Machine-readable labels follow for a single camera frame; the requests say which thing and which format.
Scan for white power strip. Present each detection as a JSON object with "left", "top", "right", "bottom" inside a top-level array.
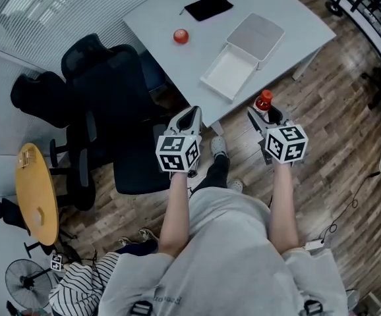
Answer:
[{"left": 303, "top": 238, "right": 324, "bottom": 251}]

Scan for red apple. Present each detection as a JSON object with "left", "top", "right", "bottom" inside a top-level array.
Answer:
[{"left": 173, "top": 28, "right": 191, "bottom": 45}]

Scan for black fabric pouch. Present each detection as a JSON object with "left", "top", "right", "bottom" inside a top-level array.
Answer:
[{"left": 179, "top": 0, "right": 235, "bottom": 22}]

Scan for black floor cable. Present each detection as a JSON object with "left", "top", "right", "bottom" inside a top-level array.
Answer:
[{"left": 320, "top": 172, "right": 381, "bottom": 244}]

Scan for black metal railing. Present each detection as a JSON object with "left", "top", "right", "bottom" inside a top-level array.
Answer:
[{"left": 308, "top": 0, "right": 381, "bottom": 61}]

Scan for person's right forearm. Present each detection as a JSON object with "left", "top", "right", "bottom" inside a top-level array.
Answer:
[{"left": 268, "top": 162, "right": 301, "bottom": 253}]

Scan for black strap buckle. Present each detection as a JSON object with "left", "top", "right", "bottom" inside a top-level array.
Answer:
[
  {"left": 130, "top": 300, "right": 154, "bottom": 316},
  {"left": 303, "top": 299, "right": 326, "bottom": 316}
]

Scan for person's white shoe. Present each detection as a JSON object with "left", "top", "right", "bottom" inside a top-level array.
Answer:
[
  {"left": 226, "top": 179, "right": 245, "bottom": 194},
  {"left": 208, "top": 135, "right": 228, "bottom": 159}
]

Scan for person's grey shirt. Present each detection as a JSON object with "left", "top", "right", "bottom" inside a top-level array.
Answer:
[{"left": 97, "top": 186, "right": 350, "bottom": 316}]

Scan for red-capped bottle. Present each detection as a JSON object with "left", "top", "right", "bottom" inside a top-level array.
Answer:
[{"left": 254, "top": 90, "right": 275, "bottom": 121}]

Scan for white box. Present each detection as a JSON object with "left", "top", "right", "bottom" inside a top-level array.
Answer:
[{"left": 199, "top": 13, "right": 287, "bottom": 103}]

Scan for person's left forearm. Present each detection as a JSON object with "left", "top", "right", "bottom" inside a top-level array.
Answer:
[{"left": 158, "top": 171, "right": 195, "bottom": 259}]

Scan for small pale hexagonal object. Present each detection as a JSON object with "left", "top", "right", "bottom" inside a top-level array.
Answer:
[{"left": 33, "top": 205, "right": 49, "bottom": 227}]

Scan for person's black trousers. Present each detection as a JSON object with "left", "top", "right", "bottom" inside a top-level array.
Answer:
[{"left": 190, "top": 153, "right": 231, "bottom": 197}]

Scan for black floor fan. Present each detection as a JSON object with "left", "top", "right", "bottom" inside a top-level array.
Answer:
[{"left": 5, "top": 258, "right": 53, "bottom": 309}]

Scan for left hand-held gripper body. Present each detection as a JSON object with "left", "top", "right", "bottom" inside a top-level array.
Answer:
[{"left": 155, "top": 123, "right": 203, "bottom": 179}]

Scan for person's right white shoe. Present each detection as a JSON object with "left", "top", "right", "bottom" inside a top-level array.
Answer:
[{"left": 226, "top": 179, "right": 245, "bottom": 194}]

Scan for person's left white shoe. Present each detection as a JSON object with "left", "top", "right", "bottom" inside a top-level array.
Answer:
[{"left": 208, "top": 135, "right": 228, "bottom": 159}]

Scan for round wooden table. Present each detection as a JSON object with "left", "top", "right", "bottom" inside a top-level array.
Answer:
[{"left": 15, "top": 142, "right": 60, "bottom": 247}]

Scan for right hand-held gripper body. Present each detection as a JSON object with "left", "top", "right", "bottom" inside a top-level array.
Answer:
[{"left": 258, "top": 119, "right": 310, "bottom": 167}]

